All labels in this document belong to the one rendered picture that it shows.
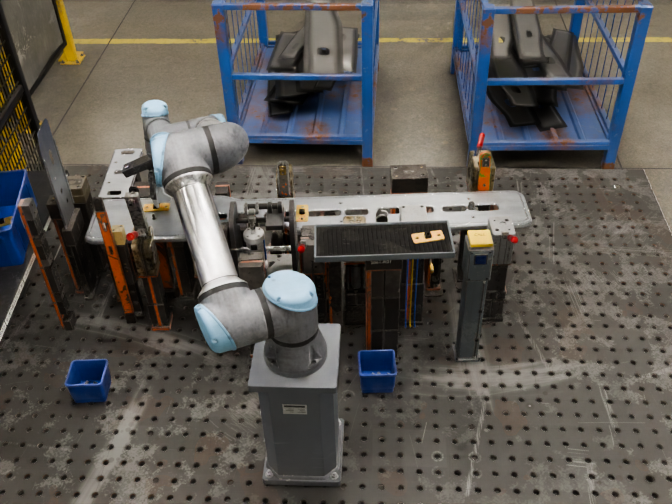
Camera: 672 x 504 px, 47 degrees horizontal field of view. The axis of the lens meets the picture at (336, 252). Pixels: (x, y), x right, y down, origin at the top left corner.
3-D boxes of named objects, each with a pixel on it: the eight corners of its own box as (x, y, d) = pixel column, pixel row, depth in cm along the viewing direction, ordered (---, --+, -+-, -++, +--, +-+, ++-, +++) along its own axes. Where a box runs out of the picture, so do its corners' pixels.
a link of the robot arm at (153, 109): (143, 114, 219) (137, 99, 225) (146, 147, 226) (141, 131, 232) (171, 110, 222) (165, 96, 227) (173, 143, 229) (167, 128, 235)
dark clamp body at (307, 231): (333, 310, 254) (329, 218, 229) (334, 340, 244) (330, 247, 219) (300, 311, 254) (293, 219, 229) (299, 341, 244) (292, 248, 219)
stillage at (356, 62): (262, 66, 534) (248, -77, 473) (379, 67, 529) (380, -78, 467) (232, 164, 444) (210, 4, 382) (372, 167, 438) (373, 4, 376)
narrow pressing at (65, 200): (76, 207, 249) (47, 115, 227) (67, 230, 241) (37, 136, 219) (74, 208, 249) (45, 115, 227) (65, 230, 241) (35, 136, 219)
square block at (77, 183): (111, 257, 277) (87, 174, 253) (106, 272, 270) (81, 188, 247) (88, 258, 277) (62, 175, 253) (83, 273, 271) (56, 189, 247)
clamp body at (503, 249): (501, 299, 255) (514, 212, 231) (507, 324, 246) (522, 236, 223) (472, 300, 255) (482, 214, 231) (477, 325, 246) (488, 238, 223)
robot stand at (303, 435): (340, 486, 204) (336, 388, 178) (262, 484, 205) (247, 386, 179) (344, 422, 219) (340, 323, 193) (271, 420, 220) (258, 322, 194)
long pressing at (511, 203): (520, 186, 254) (520, 182, 253) (535, 229, 237) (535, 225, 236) (98, 200, 254) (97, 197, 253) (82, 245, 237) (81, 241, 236)
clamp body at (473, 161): (483, 229, 283) (493, 145, 260) (490, 256, 272) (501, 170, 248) (454, 230, 283) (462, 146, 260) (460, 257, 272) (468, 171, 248)
